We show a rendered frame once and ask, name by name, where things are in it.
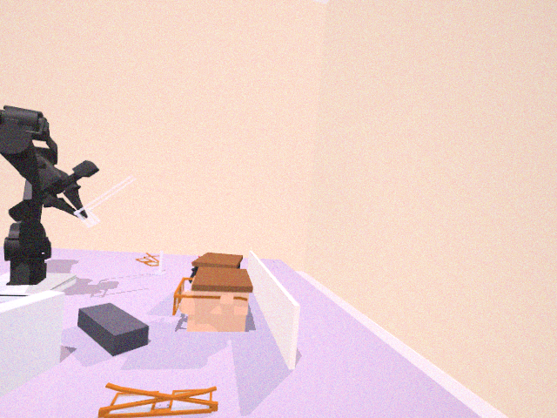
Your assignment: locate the white flat panel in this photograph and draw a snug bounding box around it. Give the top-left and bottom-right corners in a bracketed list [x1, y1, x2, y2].
[247, 251, 300, 369]

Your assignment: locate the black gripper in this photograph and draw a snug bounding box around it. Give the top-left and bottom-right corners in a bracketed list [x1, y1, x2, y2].
[8, 156, 100, 222]

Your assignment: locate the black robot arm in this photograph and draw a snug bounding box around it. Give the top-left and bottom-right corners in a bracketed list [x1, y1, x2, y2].
[0, 105, 57, 286]

